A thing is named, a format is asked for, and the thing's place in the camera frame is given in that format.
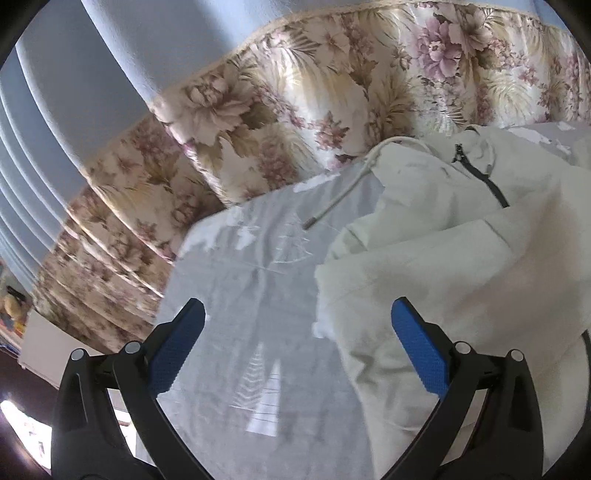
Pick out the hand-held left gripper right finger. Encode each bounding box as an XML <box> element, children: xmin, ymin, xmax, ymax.
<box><xmin>375</xmin><ymin>297</ymin><xmax>546</xmax><ymax>480</ymax></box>

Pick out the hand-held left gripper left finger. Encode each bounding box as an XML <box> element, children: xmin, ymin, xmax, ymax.
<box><xmin>51</xmin><ymin>298</ymin><xmax>216</xmax><ymax>480</ymax></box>

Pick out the cream hooded zip jacket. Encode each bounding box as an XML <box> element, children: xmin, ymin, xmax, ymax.
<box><xmin>302</xmin><ymin>124</ymin><xmax>591</xmax><ymax>480</ymax></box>

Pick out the grey printed bed sheet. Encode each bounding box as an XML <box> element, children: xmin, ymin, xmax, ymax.
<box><xmin>152</xmin><ymin>121</ymin><xmax>591</xmax><ymax>480</ymax></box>

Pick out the white box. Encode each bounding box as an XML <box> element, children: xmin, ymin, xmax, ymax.
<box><xmin>19</xmin><ymin>308</ymin><xmax>108</xmax><ymax>389</ymax></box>

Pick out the yellow plush toy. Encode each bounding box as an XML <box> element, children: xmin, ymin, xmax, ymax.
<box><xmin>0</xmin><ymin>285</ymin><xmax>29</xmax><ymax>329</ymax></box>

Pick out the floral curtain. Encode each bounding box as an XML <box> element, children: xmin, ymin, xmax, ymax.
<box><xmin>32</xmin><ymin>0</ymin><xmax>591</xmax><ymax>357</ymax></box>

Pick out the light blue pleated curtain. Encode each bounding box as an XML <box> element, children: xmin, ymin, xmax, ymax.
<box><xmin>0</xmin><ymin>0</ymin><xmax>583</xmax><ymax>296</ymax></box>

